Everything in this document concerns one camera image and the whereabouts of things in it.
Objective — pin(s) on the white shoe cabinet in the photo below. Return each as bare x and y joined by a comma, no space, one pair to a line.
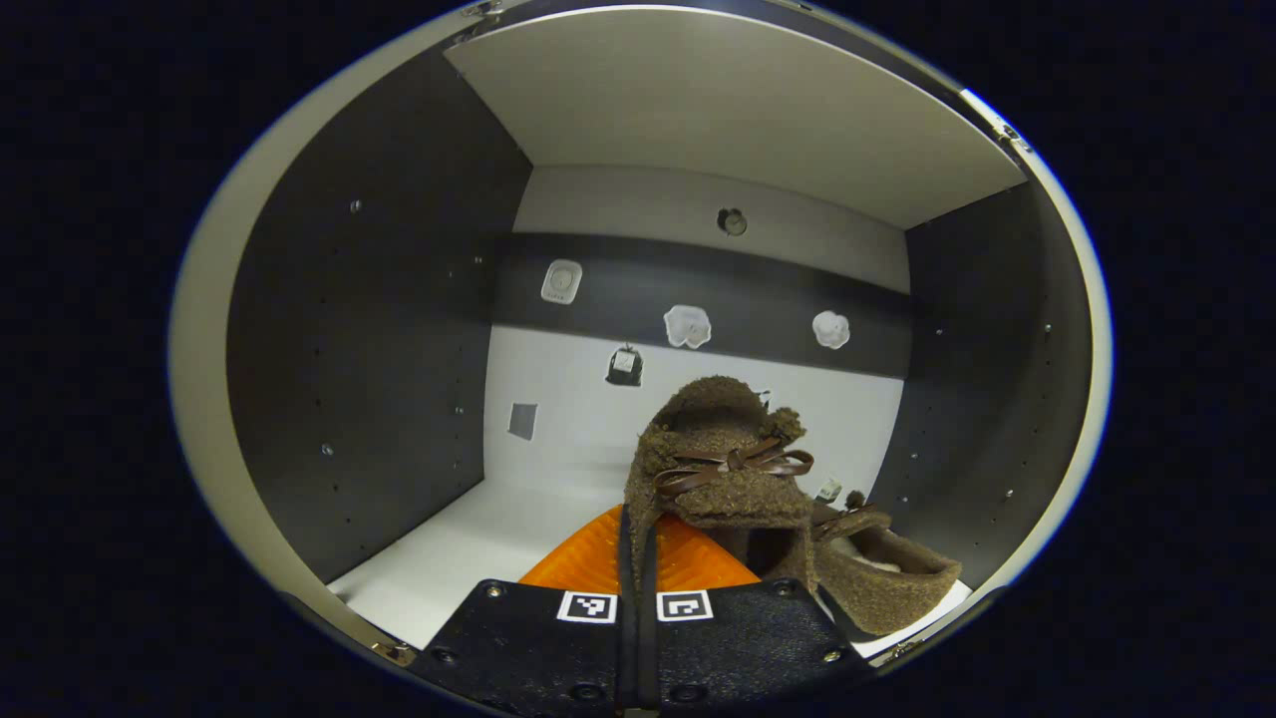
399,299

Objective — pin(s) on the brown fuzzy shoe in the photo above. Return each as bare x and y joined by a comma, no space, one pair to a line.
718,439
877,588

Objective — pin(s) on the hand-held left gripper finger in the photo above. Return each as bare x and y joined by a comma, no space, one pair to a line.
648,648
627,648

